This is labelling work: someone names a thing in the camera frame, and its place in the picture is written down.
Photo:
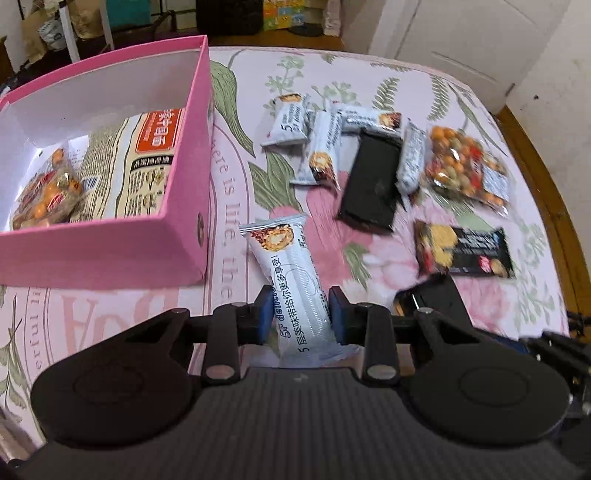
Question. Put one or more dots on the teal bag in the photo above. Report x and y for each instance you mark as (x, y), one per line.
(128, 12)

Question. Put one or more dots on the white snack bar top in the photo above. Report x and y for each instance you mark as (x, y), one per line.
(356, 119)

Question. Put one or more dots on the white snack bar wrapper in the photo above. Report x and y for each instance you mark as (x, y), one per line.
(301, 310)

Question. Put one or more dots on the floral bed sheet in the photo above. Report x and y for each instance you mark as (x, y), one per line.
(361, 238)

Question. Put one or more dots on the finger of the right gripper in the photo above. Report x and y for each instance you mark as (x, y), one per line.
(439, 292)

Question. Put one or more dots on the black snack packet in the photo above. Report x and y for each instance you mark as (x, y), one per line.
(370, 198)

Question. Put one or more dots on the clear bag mixed nuts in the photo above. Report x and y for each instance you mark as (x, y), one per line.
(458, 167)

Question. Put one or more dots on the white door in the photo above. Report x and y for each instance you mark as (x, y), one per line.
(498, 48)

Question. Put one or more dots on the black suitcase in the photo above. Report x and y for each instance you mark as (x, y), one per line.
(218, 18)

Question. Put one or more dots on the black orange snack bar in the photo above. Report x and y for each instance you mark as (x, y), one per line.
(446, 249)

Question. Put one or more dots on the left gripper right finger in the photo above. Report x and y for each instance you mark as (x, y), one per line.
(370, 326)

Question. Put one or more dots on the folding side table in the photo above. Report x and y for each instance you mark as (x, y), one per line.
(86, 20)

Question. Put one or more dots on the colourful cardboard box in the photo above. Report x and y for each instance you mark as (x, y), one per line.
(282, 14)

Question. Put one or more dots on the pink cardboard box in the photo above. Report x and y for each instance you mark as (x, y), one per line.
(168, 249)

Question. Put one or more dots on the clear bag of nuts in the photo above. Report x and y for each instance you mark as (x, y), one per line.
(50, 196)

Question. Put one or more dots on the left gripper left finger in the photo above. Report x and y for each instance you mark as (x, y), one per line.
(230, 327)

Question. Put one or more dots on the large white orange snack bag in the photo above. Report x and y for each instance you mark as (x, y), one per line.
(125, 166)

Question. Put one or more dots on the white snack bar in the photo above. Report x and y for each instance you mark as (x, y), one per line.
(320, 165)
(290, 126)
(412, 160)
(356, 119)

